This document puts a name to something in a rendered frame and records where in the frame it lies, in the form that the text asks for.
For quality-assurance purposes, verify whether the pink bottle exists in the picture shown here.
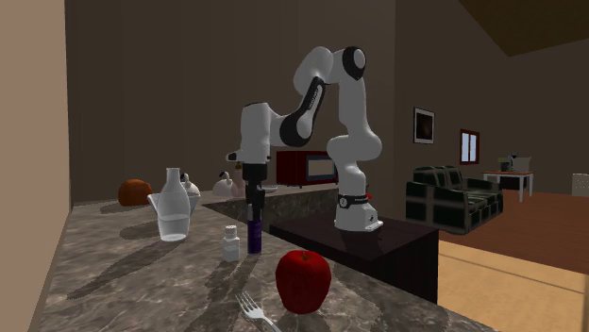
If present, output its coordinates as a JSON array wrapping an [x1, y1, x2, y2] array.
[[230, 165, 247, 199]]

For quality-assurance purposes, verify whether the white kettle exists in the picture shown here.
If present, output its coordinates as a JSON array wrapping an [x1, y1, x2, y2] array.
[[211, 171, 236, 198]]

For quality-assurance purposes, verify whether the red microwave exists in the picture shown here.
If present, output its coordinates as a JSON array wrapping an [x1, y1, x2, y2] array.
[[275, 150, 340, 190]]

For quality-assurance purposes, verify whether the purple bottle with grey cap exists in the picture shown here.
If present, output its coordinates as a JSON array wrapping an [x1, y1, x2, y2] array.
[[246, 205, 264, 256]]

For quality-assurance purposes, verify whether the white teapot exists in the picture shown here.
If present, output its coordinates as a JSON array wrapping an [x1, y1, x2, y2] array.
[[180, 173, 202, 197]]

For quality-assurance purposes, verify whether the small white bottle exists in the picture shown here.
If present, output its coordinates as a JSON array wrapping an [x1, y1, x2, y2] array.
[[222, 224, 242, 263]]

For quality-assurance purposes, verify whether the clear glass carafe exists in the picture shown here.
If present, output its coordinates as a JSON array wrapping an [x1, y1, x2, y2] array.
[[157, 167, 192, 243]]

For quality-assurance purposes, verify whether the red apple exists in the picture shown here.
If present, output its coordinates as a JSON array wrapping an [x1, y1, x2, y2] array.
[[275, 249, 333, 316]]

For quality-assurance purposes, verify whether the orange round loaf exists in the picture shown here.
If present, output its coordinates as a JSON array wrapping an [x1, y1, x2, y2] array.
[[117, 178, 154, 208]]

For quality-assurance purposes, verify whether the silver fork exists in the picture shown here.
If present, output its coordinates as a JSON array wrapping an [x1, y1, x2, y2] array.
[[234, 290, 282, 332]]

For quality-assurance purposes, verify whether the dark robot stand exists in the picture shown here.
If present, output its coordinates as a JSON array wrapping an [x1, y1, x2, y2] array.
[[268, 213, 441, 305]]

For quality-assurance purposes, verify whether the black sofa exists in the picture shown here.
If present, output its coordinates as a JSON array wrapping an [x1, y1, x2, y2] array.
[[405, 164, 505, 236]]

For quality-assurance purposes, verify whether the red framed window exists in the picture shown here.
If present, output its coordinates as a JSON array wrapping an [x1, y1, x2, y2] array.
[[459, 128, 480, 166]]

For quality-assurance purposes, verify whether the white table with red top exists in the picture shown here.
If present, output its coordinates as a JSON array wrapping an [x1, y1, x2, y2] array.
[[481, 155, 535, 204]]

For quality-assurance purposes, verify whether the white chair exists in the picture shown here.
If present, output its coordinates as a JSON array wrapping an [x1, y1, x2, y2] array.
[[571, 173, 589, 198]]

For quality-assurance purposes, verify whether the dark wall picture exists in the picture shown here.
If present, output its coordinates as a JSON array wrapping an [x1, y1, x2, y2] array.
[[412, 107, 436, 145]]

